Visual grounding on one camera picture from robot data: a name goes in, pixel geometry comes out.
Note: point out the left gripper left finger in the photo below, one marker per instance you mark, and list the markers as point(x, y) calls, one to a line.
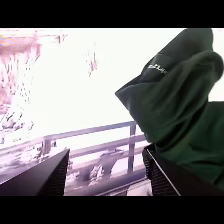
point(43, 178)

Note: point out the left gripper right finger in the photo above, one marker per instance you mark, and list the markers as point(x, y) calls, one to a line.
point(166, 181)

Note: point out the dark green garment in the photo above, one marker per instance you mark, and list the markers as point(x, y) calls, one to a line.
point(180, 110)

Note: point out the silver frame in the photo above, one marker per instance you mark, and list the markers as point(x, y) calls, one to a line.
point(100, 133)

